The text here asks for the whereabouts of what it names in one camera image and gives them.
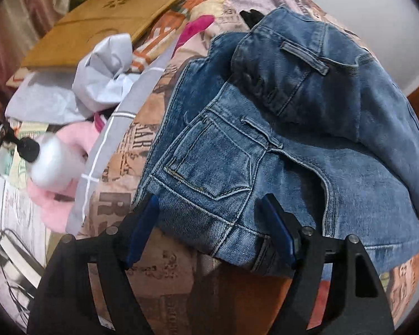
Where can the crumpled grey cloth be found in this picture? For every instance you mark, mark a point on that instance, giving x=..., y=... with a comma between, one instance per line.
x=97, y=66

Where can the grey white-striped cloth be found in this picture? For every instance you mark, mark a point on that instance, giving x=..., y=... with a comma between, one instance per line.
x=125, y=111

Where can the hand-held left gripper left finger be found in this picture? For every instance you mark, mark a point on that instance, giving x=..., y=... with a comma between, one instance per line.
x=143, y=230

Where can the bamboo lap desk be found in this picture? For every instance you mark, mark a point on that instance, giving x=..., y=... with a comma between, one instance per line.
x=90, y=24

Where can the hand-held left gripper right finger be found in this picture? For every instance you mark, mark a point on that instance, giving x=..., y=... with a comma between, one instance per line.
x=277, y=230

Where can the printed blanket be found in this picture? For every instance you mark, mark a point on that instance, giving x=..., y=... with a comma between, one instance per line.
x=167, y=261

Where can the pink fluffy cloth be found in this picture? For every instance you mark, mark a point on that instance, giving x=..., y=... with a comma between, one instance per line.
x=56, y=209

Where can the black folded cloth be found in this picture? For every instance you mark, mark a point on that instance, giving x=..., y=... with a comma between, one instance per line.
x=250, y=17

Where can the blue denim pants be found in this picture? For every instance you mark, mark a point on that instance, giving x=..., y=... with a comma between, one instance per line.
x=265, y=129

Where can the silver pump bottle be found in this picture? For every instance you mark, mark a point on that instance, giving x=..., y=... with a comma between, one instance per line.
x=56, y=162

